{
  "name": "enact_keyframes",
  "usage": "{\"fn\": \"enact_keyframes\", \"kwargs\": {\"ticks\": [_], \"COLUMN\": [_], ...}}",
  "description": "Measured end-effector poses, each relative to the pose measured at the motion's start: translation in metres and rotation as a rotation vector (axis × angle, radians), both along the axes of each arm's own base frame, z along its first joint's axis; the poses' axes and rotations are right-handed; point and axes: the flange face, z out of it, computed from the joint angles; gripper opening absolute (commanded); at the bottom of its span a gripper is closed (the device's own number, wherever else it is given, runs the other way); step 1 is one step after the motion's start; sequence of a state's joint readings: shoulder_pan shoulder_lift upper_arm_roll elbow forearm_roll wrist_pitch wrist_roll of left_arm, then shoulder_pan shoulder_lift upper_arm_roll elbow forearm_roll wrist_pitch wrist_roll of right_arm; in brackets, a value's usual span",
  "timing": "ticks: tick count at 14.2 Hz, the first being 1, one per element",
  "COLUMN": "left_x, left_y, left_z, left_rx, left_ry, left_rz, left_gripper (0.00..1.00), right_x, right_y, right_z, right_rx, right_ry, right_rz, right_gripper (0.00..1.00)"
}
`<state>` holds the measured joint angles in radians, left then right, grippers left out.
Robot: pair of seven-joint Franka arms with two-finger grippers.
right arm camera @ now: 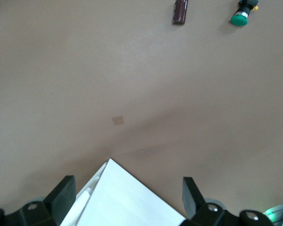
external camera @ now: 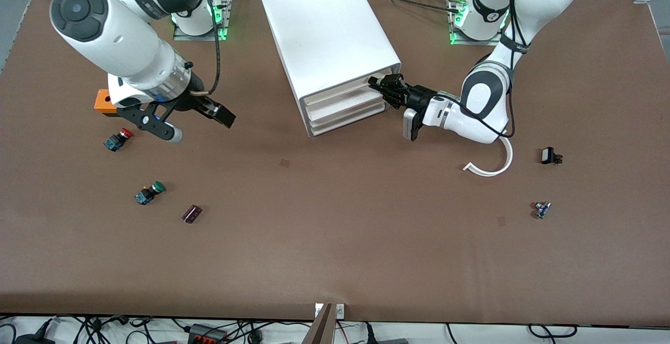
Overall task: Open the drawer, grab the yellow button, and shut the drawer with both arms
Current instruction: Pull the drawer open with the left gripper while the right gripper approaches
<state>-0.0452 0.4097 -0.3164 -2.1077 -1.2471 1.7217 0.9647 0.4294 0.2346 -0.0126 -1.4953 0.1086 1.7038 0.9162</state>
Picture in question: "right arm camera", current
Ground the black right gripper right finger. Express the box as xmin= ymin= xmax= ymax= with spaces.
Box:
xmin=178 ymin=177 xmax=276 ymax=226

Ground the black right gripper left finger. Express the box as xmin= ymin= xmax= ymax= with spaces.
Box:
xmin=0 ymin=175 xmax=76 ymax=226

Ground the white drawer cabinet housing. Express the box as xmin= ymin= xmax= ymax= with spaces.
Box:
xmin=77 ymin=158 xmax=187 ymax=226

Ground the brown tape square marker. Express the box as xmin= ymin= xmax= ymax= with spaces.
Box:
xmin=111 ymin=116 xmax=125 ymax=126

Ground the dark maroon cylindrical capacitor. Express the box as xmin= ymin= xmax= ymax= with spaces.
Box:
xmin=172 ymin=0 xmax=189 ymax=25

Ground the green push button switch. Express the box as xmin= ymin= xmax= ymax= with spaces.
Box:
xmin=230 ymin=0 xmax=259 ymax=26

